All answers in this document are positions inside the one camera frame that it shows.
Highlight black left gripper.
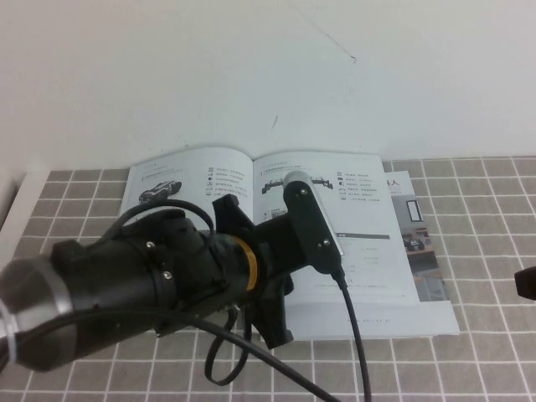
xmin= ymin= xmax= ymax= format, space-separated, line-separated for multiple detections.
xmin=211 ymin=193 xmax=296 ymax=350

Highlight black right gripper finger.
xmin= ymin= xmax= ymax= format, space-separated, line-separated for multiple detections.
xmin=513 ymin=265 xmax=536 ymax=301

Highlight white product booklet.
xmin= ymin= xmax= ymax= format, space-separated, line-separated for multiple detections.
xmin=120 ymin=145 xmax=420 ymax=306

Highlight large brochure with photo cover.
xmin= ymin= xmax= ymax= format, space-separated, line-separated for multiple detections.
xmin=288 ymin=169 xmax=461 ymax=341

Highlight black curved arm cable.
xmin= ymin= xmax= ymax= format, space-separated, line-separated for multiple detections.
xmin=119 ymin=199 xmax=217 ymax=236

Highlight thin black looped cable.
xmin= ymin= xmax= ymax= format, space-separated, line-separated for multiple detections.
xmin=204 ymin=303 xmax=255 ymax=384

